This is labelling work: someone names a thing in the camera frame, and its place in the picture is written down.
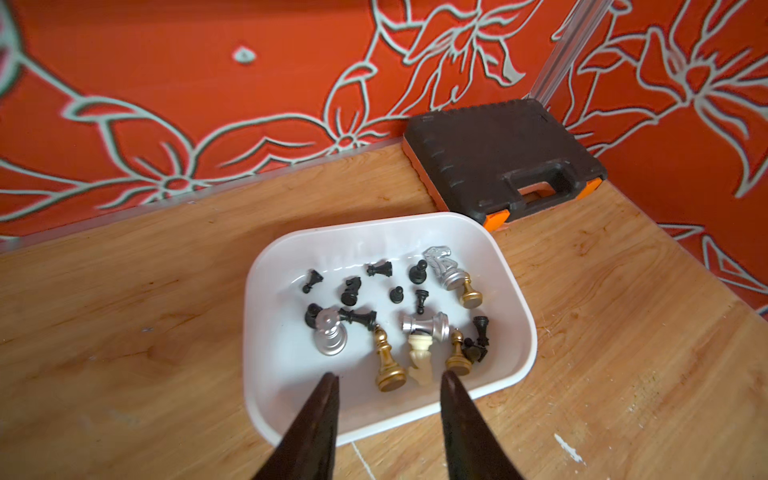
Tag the gold chess pawn bottom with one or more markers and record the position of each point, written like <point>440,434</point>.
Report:
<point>457,362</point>

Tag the cream chess pawn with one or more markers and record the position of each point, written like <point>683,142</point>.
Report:
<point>420,355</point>

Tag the silver chess knight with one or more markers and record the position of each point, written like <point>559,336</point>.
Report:
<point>448,272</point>

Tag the gold chess piece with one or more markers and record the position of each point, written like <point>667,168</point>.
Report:
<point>470,298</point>

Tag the white rectangular storage box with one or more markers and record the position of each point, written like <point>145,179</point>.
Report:
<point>281,364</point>

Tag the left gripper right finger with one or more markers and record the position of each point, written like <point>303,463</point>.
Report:
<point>472,451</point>

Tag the black chess piece two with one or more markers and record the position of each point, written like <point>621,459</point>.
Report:
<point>349,296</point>

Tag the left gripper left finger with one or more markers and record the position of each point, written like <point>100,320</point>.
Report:
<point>307,450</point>

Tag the black chess piece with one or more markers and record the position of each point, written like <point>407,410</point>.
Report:
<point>311,314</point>

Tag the gold chess bishop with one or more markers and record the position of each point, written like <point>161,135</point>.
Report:
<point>391,375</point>

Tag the black orange tool case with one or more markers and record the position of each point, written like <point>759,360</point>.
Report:
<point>497,163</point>

